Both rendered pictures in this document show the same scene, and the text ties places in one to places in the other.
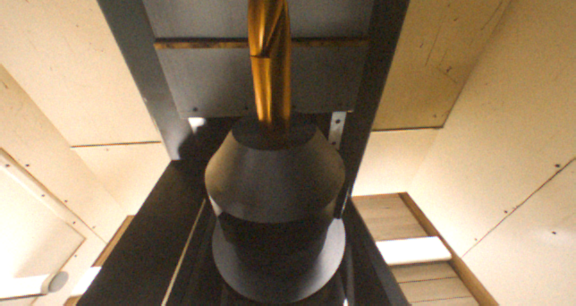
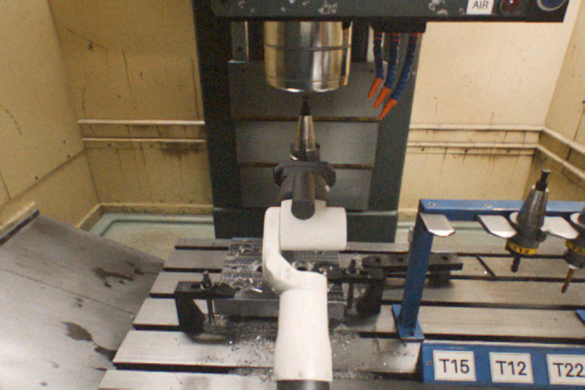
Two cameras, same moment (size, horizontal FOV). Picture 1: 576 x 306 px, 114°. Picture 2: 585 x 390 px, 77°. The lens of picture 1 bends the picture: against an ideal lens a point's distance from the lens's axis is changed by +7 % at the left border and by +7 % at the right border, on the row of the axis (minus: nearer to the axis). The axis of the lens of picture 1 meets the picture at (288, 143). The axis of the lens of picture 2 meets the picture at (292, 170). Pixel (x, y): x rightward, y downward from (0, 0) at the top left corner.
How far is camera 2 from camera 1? 0.78 m
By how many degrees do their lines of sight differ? 60
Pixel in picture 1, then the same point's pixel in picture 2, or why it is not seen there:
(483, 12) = (95, 102)
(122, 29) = (400, 123)
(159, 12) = (369, 135)
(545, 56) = (29, 80)
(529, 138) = not seen: outside the picture
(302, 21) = (281, 130)
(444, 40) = (118, 78)
